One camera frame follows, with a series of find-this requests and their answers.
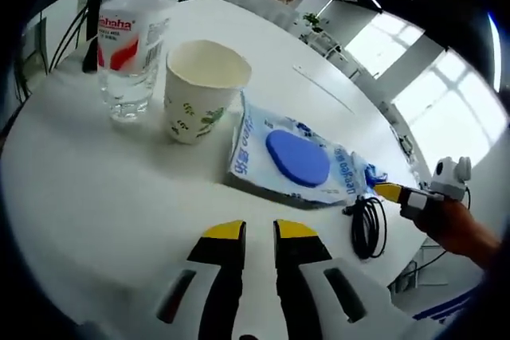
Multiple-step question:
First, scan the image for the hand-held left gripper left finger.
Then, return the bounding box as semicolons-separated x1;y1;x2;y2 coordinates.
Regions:
119;219;248;340

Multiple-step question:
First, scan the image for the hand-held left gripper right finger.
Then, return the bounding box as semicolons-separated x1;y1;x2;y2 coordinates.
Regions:
273;218;403;340

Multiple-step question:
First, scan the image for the black cable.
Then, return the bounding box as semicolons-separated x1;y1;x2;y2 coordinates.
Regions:
343;194;388;262

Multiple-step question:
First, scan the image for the white blue wet wipes packet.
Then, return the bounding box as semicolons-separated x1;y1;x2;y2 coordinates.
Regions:
222;91;359;210

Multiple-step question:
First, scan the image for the white paper cup leaf print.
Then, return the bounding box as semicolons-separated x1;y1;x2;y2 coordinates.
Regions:
163;39;253;145

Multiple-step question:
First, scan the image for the clear plastic water bottle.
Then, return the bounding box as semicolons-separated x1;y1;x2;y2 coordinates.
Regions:
96;0;172;124

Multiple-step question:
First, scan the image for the small white device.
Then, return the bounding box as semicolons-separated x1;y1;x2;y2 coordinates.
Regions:
398;132;415;158

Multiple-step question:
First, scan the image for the large bright window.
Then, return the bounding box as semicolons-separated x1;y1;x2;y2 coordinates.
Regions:
392;51;510;170

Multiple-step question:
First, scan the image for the narrow bright window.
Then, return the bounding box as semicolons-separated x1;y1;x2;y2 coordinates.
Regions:
344;11;423;78

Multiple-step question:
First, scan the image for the green potted plant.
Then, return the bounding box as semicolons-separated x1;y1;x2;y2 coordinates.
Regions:
301;11;324;33

